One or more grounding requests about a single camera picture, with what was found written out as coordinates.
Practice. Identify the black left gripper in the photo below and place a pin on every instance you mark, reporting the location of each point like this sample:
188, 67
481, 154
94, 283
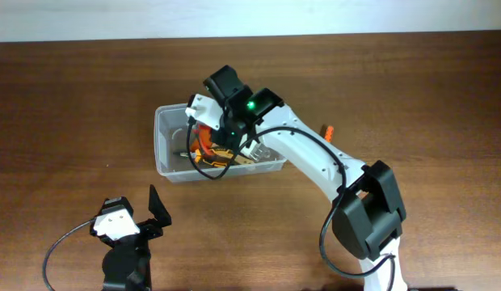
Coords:
149, 229

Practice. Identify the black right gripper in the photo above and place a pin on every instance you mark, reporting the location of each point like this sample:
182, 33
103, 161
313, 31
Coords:
225, 135

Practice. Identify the clear box of coloured bits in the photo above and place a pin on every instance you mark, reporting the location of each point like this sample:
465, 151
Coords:
257, 152

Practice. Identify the red handled side cutters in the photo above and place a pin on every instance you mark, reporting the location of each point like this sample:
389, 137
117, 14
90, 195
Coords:
202, 143

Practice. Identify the clear plastic storage container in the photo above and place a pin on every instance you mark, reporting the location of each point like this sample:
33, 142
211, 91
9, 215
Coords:
170, 128

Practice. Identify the orange perforated plastic bar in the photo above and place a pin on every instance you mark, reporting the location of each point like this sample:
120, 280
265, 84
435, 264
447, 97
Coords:
327, 132

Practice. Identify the orange scraper with wooden handle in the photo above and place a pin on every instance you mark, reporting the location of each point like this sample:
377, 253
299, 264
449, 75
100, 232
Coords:
242, 159

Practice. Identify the orange black long-nose pliers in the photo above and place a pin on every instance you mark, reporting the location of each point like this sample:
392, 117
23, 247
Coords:
214, 158

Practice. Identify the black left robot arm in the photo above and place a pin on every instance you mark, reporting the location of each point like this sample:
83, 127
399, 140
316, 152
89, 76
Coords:
126, 266

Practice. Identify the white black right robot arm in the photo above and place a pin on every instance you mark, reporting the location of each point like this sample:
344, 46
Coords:
367, 210

